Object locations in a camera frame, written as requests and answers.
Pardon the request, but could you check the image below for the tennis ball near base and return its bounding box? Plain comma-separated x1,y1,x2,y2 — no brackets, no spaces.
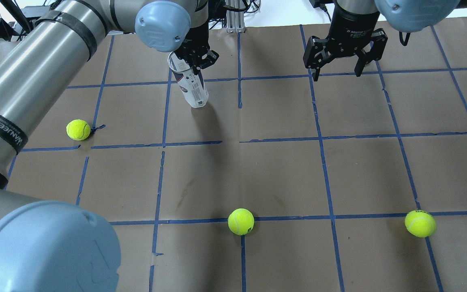
404,210,436,238
66,119,92,141

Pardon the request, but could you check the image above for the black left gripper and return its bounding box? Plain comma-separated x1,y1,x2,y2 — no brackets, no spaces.
176,21,219,74

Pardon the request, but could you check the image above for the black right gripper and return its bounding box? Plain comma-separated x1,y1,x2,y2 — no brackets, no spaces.
303,4,388,82

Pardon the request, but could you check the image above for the white blue tennis ball can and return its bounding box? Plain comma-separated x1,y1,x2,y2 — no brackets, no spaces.
167,52,209,108

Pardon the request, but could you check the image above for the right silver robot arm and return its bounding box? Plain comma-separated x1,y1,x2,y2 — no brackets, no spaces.
303,0,459,81

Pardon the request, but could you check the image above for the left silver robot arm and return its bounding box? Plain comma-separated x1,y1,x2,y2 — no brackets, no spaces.
0,0,216,292

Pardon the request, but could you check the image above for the aluminium frame post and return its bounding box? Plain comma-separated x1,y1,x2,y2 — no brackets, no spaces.
225,0,249,33

